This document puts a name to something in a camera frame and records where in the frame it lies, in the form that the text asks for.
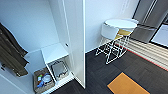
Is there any grey clutter on wardrobe bottom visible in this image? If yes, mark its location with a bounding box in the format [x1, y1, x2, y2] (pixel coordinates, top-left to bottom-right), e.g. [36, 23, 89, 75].
[32, 67, 53, 94]

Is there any yellow wire-leg bar stool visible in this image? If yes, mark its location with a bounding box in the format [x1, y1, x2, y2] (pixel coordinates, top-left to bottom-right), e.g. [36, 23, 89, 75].
[114, 28, 135, 57]

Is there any white wardrobe door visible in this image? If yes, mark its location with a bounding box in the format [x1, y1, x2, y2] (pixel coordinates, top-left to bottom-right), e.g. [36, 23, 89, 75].
[61, 0, 87, 90]

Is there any white wardrobe body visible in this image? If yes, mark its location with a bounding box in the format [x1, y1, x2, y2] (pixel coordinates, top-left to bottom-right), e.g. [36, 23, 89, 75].
[0, 0, 87, 94]

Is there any white wardrobe shelf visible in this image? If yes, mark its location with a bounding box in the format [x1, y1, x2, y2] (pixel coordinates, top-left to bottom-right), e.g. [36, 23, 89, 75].
[40, 42, 70, 65]

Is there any white round table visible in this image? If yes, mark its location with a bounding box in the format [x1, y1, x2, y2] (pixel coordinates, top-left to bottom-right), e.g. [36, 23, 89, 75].
[103, 18, 139, 33]

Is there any white metal rack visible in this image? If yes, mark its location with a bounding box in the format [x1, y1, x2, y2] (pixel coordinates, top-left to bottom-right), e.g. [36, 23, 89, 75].
[95, 23, 122, 65]

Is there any stainless steel fridge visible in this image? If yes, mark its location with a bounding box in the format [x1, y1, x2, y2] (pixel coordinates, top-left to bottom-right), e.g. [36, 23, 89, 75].
[131, 0, 168, 45]

